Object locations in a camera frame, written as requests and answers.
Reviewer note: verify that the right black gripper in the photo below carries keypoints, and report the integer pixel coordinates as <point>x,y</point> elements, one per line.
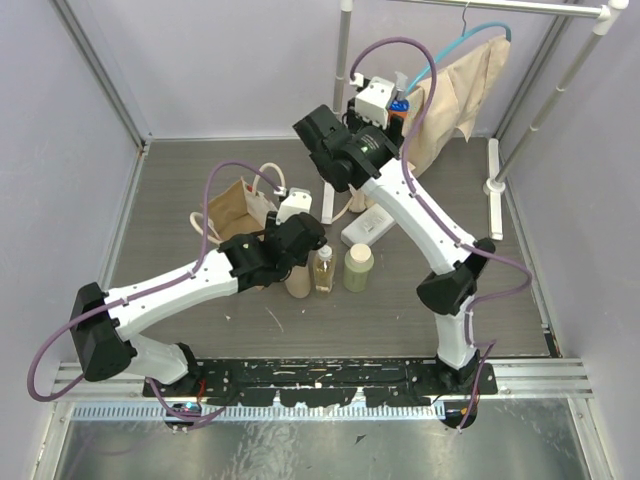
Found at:
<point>397,125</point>

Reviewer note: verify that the metal clothes rack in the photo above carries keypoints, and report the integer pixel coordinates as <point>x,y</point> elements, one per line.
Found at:
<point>495,184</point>

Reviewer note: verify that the clear bottle white cap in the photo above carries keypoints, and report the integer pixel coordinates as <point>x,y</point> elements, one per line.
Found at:
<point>324,264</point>

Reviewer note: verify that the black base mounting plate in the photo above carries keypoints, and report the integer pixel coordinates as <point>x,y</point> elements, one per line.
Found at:
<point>316,383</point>

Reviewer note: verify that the beige shirt on hanger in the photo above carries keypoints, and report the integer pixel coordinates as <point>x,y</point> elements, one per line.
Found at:
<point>451,101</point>

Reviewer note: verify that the aluminium frame post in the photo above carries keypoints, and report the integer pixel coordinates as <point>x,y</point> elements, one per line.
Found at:
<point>81,22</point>

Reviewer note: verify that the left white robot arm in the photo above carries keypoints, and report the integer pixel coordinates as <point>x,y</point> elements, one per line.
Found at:
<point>108,333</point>

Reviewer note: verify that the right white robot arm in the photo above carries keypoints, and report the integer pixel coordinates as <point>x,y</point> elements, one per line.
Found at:
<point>368,161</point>

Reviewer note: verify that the watermelon print canvas bag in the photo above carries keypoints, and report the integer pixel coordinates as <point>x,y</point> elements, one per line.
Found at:
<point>234,223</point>

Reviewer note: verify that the teal clothes hanger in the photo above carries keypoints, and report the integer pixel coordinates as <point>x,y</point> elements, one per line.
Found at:
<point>460,40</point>

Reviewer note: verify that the beige bottle round cap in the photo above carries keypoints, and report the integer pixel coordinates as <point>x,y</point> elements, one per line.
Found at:
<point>298,283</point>

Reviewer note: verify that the orange bottle blue pump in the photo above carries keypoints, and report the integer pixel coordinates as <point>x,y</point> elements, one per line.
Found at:
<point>399,105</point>

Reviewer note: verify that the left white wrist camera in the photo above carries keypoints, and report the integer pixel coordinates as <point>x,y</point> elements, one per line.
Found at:
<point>297,201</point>

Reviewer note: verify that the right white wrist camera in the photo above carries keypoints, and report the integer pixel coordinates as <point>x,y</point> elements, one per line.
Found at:
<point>373,98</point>

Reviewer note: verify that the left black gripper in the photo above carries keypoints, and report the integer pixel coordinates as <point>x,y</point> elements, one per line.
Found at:
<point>304,233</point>

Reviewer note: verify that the white bottle dark cap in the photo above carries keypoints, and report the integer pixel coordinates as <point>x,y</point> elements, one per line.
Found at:
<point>368,227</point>

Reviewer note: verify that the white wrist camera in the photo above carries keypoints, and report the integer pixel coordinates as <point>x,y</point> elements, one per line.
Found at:
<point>373,98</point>
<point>297,201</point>

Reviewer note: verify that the olive green lotion bottle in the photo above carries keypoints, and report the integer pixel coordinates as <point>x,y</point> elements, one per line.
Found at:
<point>359,261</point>

